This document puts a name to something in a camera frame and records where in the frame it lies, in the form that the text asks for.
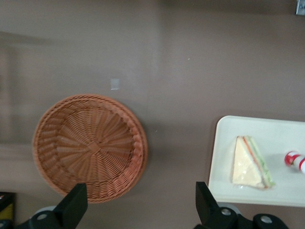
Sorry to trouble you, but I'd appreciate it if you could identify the clear tape patch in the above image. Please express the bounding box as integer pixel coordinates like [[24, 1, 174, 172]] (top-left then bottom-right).
[[110, 78, 121, 91]]

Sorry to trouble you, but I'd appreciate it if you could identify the round brown wicker basket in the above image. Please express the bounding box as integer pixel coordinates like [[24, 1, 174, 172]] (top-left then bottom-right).
[[31, 94, 149, 204]]

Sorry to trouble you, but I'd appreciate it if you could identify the triangle sandwich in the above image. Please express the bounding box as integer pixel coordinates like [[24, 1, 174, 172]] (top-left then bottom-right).
[[229, 135, 277, 192]]

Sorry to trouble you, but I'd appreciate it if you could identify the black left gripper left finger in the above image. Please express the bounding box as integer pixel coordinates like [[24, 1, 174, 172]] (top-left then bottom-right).
[[15, 182, 89, 229]]

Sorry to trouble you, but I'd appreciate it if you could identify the red white yogurt cup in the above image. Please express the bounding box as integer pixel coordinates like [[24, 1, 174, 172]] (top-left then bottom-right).
[[284, 150, 305, 173]]

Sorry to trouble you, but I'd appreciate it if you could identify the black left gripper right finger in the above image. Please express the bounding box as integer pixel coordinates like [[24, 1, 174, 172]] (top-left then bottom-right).
[[194, 181, 242, 229]]

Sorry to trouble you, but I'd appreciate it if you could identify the cream plastic tray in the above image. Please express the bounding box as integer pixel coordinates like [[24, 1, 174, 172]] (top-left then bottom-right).
[[208, 115, 305, 207]]

